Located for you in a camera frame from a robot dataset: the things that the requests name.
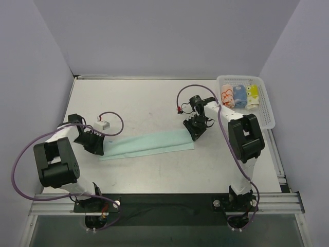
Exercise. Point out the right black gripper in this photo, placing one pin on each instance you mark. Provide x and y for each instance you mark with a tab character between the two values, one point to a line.
194	124

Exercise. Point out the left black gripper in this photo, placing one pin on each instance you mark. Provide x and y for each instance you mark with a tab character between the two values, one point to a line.
90	140

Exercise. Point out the light green towel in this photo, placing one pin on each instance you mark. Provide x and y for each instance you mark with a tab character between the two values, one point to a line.
149	144

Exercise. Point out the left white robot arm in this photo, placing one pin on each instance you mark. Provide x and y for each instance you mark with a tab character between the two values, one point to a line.
58	167

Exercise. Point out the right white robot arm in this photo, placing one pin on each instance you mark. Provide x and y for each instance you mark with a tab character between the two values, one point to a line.
245	140

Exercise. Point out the orange white rolled towel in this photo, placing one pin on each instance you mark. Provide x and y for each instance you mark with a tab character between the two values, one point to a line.
227	96

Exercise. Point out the blue rolled towel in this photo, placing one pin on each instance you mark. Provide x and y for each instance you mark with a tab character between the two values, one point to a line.
239	96

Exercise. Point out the yellow rolled towel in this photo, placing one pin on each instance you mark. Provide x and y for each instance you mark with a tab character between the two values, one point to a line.
252	95

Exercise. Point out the white plastic basket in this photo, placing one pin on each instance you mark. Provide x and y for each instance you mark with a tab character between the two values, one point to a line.
263	111

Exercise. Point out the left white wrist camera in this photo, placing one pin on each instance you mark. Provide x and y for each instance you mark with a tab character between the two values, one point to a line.
101	125

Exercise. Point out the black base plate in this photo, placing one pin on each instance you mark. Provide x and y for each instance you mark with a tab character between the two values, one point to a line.
168	209

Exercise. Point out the aluminium front rail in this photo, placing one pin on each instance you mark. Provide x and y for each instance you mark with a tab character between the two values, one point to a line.
270	203

